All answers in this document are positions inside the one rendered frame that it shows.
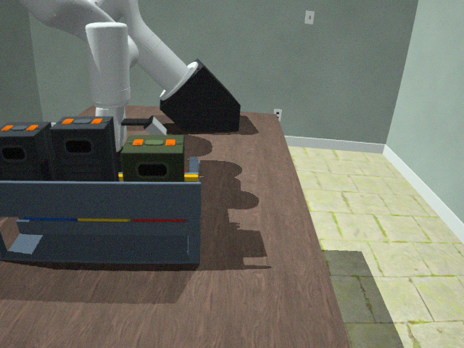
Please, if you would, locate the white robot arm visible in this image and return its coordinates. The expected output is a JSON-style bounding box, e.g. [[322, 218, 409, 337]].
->
[[18, 0, 198, 135]]

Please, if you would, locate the yellow flat bar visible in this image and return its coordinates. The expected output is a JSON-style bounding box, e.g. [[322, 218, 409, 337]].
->
[[119, 174, 198, 181]]

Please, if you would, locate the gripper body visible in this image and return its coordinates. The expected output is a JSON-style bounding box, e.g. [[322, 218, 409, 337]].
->
[[94, 100, 128, 152]]

